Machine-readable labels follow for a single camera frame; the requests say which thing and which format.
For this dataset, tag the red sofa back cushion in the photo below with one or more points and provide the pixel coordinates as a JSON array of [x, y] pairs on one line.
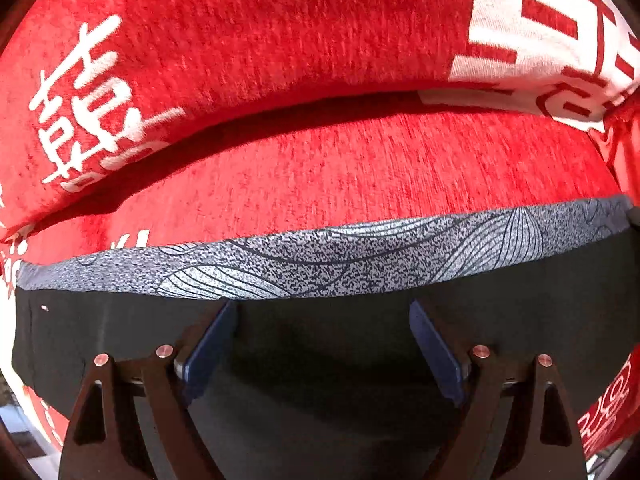
[[88, 86]]

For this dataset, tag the black pants with grey waistband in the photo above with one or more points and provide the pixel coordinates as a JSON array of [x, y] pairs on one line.
[[323, 378]]

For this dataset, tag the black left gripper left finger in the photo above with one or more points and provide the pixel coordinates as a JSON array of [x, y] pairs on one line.
[[131, 417]]

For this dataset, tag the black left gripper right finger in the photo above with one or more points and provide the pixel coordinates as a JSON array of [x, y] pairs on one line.
[[513, 418]]

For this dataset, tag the red sofa seat cover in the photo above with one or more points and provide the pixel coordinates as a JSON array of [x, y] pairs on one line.
[[388, 159]]

